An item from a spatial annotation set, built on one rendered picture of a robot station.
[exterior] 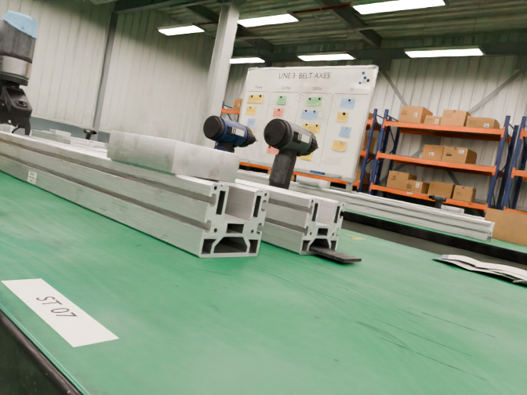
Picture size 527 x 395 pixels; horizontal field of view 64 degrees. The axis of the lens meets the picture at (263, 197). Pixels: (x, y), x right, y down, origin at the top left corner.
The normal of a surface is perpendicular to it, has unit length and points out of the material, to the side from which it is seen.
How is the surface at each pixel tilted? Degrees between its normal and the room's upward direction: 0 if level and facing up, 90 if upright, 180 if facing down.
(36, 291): 0
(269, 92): 90
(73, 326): 0
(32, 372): 90
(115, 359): 0
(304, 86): 90
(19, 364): 90
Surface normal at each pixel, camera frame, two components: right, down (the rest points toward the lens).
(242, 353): 0.19, -0.98
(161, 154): -0.66, -0.08
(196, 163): 0.73, 0.18
